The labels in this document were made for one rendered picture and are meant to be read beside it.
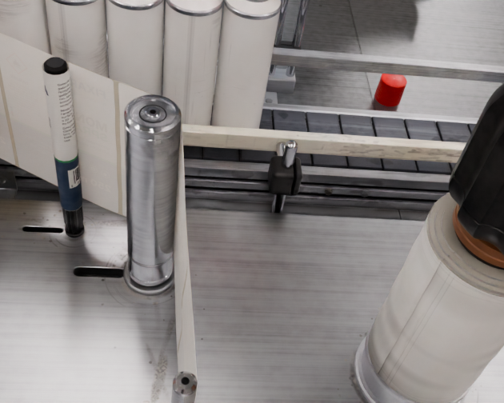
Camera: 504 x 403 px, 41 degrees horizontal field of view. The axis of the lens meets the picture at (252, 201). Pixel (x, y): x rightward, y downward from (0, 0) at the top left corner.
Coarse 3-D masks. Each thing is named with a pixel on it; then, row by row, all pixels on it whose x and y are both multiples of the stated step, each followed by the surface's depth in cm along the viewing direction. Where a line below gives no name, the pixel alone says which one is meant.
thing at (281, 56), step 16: (272, 64) 69; (288, 64) 69; (304, 64) 69; (320, 64) 69; (336, 64) 69; (352, 64) 69; (368, 64) 69; (384, 64) 69; (400, 64) 70; (416, 64) 70; (432, 64) 70; (448, 64) 71; (464, 64) 71; (480, 80) 71; (496, 80) 72
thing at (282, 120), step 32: (288, 128) 73; (320, 128) 74; (352, 128) 74; (384, 128) 75; (416, 128) 76; (448, 128) 76; (224, 160) 69; (256, 160) 69; (320, 160) 70; (352, 160) 71; (384, 160) 72
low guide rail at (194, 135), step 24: (192, 144) 67; (216, 144) 67; (240, 144) 67; (264, 144) 67; (312, 144) 68; (336, 144) 68; (360, 144) 68; (384, 144) 68; (408, 144) 68; (432, 144) 69; (456, 144) 69
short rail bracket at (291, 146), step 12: (288, 144) 61; (276, 156) 64; (288, 156) 62; (276, 168) 63; (288, 168) 63; (300, 168) 64; (276, 180) 63; (288, 180) 63; (300, 180) 63; (276, 192) 64; (288, 192) 64; (276, 204) 67
